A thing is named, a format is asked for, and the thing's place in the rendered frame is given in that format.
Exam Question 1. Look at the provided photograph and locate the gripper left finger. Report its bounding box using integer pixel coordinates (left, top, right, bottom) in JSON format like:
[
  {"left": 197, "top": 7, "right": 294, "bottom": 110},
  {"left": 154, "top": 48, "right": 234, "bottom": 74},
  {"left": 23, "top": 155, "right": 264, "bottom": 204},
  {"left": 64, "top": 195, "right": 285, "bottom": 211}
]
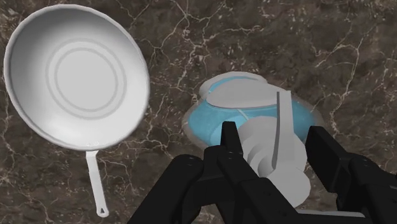
[{"left": 127, "top": 120, "right": 309, "bottom": 224}]

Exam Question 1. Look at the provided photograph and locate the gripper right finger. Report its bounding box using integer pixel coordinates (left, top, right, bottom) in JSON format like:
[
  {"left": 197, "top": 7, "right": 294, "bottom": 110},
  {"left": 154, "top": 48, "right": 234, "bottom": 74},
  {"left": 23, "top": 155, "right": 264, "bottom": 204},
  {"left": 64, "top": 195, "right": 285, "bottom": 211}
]
[{"left": 305, "top": 125, "right": 397, "bottom": 224}]

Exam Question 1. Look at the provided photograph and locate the blue and white rounded vessel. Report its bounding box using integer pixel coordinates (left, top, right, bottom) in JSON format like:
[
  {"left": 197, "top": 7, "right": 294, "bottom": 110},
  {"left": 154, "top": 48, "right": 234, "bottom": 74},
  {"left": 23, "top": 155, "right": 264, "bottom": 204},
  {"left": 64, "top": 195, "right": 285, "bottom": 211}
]
[{"left": 181, "top": 71, "right": 325, "bottom": 209}]

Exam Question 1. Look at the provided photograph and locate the white frying pan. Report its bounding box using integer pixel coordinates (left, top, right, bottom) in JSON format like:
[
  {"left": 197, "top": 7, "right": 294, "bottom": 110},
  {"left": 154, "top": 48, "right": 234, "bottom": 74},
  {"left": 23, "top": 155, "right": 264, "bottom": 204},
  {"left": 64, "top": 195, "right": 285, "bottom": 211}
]
[{"left": 3, "top": 3, "right": 151, "bottom": 218}]

